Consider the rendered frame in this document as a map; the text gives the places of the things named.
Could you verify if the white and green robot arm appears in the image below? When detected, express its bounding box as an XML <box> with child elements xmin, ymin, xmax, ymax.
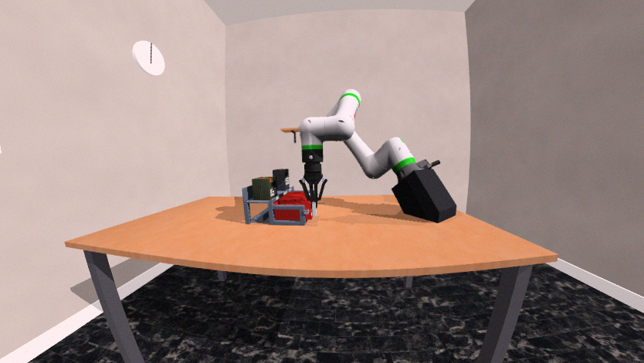
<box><xmin>299</xmin><ymin>90</ymin><xmax>440</xmax><ymax>183</ymax></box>

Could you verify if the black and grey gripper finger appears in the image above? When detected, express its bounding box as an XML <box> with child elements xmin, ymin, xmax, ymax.
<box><xmin>299</xmin><ymin>177</ymin><xmax>314</xmax><ymax>216</ymax></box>
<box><xmin>314</xmin><ymin>177</ymin><xmax>327</xmax><ymax>216</ymax></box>

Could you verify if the grey metal shelf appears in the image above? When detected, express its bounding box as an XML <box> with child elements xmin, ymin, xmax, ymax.
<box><xmin>242</xmin><ymin>185</ymin><xmax>309</xmax><ymax>226</ymax></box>

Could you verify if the dark grey case with orange latches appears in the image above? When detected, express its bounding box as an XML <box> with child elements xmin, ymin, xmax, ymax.
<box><xmin>273</xmin><ymin>169</ymin><xmax>290</xmax><ymax>191</ymax></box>

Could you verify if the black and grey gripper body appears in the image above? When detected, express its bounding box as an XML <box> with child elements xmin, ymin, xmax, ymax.
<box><xmin>303</xmin><ymin>164</ymin><xmax>323</xmax><ymax>185</ymax></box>

